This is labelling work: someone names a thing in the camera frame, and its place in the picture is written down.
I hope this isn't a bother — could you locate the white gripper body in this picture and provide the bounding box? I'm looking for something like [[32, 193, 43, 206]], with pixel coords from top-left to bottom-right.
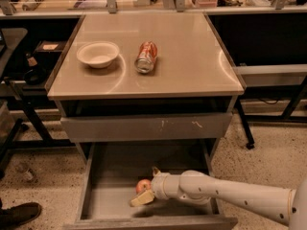
[[151, 172, 182, 200]]

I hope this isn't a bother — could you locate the red apple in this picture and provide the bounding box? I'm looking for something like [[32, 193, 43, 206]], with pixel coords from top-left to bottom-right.
[[135, 179, 151, 194]]

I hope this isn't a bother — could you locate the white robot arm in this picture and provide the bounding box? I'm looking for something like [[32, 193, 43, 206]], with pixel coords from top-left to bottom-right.
[[130, 168, 307, 230]]

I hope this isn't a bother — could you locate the open grey middle drawer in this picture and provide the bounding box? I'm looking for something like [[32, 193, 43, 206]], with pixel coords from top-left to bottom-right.
[[63, 140, 237, 230]]

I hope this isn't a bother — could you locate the closed grey top drawer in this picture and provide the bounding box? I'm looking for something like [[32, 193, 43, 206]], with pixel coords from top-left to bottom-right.
[[60, 113, 232, 143]]

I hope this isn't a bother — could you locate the grey drawer cabinet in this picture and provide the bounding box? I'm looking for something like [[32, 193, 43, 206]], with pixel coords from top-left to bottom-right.
[[47, 11, 245, 156]]

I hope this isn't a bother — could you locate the red soda can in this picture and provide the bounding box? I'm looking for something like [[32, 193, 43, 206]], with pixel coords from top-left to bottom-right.
[[134, 41, 157, 74]]

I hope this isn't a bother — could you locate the white paper bowl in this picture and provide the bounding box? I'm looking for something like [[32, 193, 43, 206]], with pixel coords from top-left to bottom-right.
[[77, 41, 120, 69]]

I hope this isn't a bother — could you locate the dark brown shoe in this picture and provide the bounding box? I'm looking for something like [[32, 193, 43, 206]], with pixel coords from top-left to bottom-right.
[[0, 202, 41, 230]]

